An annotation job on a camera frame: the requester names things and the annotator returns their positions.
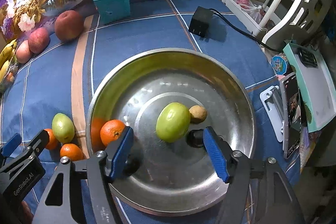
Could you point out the orange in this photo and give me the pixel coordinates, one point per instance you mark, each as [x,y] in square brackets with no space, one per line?
[111,131]

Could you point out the yellow banana bunch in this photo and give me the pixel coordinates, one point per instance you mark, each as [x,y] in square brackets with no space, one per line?
[5,57]

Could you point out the round blue sticker lid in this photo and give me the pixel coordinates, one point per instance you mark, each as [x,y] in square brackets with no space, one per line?
[279,64]

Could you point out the blue plaid tablecloth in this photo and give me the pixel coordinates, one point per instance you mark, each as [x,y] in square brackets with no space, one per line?
[55,80]

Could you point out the green apple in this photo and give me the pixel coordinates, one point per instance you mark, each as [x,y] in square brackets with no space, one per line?
[173,122]
[63,128]

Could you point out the teal book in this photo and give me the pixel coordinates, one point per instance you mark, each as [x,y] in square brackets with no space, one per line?
[316,87]

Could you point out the white phone stand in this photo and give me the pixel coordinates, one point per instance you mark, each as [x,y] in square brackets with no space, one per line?
[272,102]

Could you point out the dark red apple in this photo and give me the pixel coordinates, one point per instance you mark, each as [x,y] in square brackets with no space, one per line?
[69,25]

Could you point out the black power adapter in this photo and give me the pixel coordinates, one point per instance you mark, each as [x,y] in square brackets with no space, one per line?
[200,21]

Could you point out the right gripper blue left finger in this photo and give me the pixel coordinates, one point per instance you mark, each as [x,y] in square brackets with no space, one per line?
[102,169]

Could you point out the pale red apple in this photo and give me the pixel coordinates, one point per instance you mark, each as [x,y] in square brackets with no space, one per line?
[23,53]

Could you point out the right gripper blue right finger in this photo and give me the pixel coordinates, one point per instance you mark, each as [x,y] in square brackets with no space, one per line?
[233,167]

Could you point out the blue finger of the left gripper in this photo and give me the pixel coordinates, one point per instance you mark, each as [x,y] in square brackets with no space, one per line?
[11,145]
[37,144]

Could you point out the brown kiwi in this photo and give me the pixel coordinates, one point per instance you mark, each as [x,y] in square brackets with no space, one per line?
[198,114]

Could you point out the pink plastic bag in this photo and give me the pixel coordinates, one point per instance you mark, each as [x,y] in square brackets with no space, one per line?
[255,11]

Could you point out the black smartphone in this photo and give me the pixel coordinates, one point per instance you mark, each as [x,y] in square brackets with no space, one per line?
[292,114]

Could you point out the orange tangerine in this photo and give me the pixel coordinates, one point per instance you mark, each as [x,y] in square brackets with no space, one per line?
[71,151]
[53,142]

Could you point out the teal plastic box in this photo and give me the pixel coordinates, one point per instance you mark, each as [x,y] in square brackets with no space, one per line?
[112,10]

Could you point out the red apple middle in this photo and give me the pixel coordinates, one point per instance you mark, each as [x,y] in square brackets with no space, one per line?
[38,40]

